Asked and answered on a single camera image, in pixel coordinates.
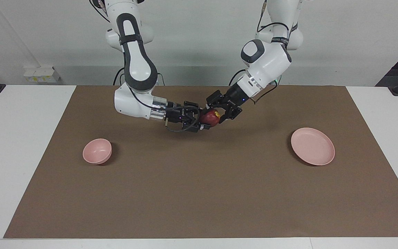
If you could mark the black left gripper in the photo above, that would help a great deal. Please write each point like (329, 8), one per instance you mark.
(234, 97)

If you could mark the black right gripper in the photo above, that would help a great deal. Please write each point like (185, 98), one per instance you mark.
(180, 116)

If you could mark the red apple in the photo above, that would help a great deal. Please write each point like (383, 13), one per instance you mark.
(210, 118)

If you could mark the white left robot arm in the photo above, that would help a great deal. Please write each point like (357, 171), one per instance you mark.
(268, 58)

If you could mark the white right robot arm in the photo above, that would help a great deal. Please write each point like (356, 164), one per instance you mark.
(138, 69)

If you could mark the pink plate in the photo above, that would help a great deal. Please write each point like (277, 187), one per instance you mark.
(312, 146)

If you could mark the pink bowl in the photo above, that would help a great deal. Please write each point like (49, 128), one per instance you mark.
(97, 151)

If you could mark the brown table mat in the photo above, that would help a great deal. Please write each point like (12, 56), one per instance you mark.
(199, 180)

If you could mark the white wall socket box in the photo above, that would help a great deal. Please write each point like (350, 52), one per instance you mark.
(41, 75)

